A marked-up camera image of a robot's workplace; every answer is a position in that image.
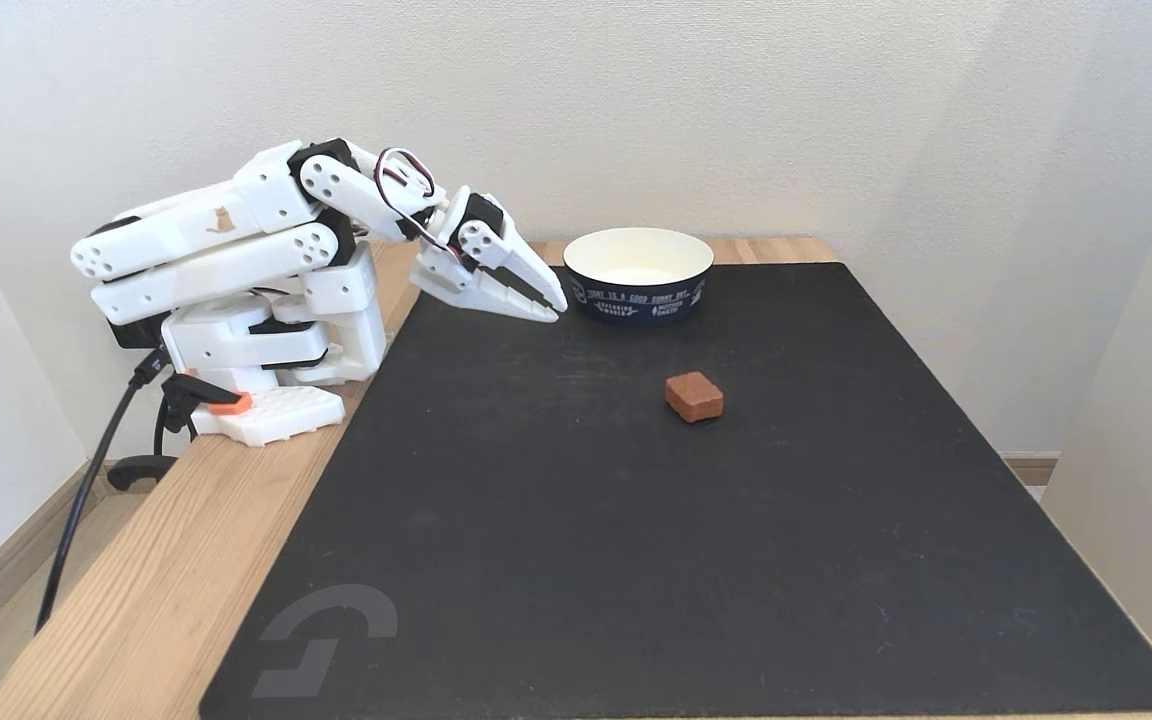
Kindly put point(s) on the brown block toy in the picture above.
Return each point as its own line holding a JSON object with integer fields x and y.
{"x": 693, "y": 395}

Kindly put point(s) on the black clamp orange pad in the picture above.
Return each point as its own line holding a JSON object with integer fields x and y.
{"x": 186, "y": 392}

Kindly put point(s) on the black power adapter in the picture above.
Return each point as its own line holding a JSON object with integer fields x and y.
{"x": 136, "y": 333}

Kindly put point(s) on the navy and white paper bowl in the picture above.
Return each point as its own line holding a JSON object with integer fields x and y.
{"x": 636, "y": 290}

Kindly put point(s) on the black desk mat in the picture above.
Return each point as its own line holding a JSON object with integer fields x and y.
{"x": 696, "y": 520}

